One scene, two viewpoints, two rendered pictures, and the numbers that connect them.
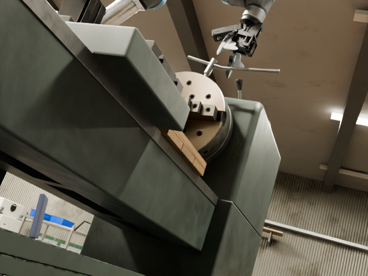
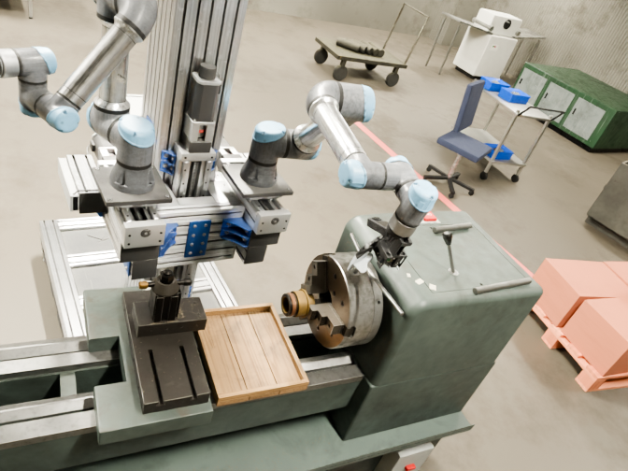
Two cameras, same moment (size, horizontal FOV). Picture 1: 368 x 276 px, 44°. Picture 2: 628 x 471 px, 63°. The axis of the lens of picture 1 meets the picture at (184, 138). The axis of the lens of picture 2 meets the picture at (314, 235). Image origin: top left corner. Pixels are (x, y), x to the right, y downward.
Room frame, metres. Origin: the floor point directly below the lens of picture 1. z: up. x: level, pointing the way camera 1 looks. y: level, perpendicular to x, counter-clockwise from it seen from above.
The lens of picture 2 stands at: (0.22, -0.55, 2.19)
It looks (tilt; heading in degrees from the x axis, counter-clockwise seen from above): 34 degrees down; 31
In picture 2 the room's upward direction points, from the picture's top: 19 degrees clockwise
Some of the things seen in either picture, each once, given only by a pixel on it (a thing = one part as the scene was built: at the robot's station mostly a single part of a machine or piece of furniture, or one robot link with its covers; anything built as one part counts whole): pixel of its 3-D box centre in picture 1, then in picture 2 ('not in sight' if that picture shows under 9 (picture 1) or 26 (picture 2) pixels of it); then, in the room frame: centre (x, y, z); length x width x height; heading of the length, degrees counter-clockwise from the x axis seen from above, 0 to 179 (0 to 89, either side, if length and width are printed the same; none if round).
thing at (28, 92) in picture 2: not in sight; (36, 97); (0.87, 0.89, 1.46); 0.11 x 0.08 x 0.11; 93
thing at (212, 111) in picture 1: (201, 111); (330, 320); (1.34, -0.03, 1.09); 0.12 x 0.11 x 0.05; 66
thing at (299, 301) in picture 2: not in sight; (298, 303); (1.31, 0.09, 1.08); 0.09 x 0.09 x 0.09; 66
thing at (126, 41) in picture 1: (52, 71); (143, 352); (0.90, 0.31, 0.89); 0.53 x 0.30 x 0.06; 66
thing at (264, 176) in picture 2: not in sight; (261, 166); (1.61, 0.64, 1.21); 0.15 x 0.15 x 0.10
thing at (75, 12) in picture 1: (81, 18); (164, 300); (0.96, 0.32, 1.07); 0.07 x 0.07 x 0.10; 66
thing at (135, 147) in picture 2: not in sight; (135, 139); (1.14, 0.80, 1.33); 0.13 x 0.12 x 0.14; 93
